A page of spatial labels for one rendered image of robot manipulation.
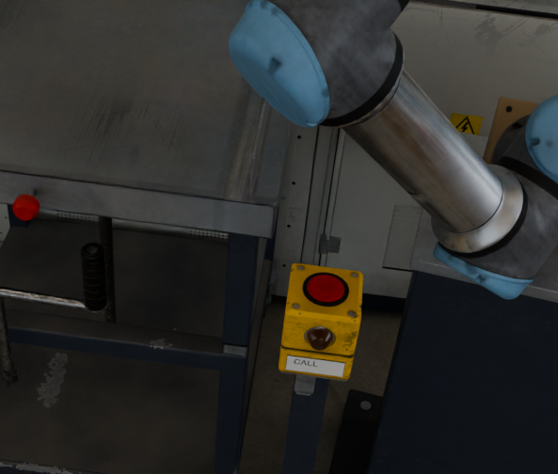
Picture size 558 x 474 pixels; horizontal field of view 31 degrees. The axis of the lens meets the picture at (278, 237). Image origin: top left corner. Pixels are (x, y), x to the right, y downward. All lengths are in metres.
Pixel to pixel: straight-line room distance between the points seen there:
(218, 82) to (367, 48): 0.57
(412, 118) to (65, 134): 0.53
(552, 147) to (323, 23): 0.41
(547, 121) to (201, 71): 0.53
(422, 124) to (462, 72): 0.89
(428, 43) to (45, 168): 0.84
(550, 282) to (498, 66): 0.63
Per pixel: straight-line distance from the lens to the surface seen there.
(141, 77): 1.46
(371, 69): 0.92
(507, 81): 1.92
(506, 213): 1.15
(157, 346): 1.50
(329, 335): 1.05
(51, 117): 1.39
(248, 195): 1.24
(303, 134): 2.01
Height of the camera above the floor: 1.65
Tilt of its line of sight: 42 degrees down
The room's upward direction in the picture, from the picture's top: 6 degrees clockwise
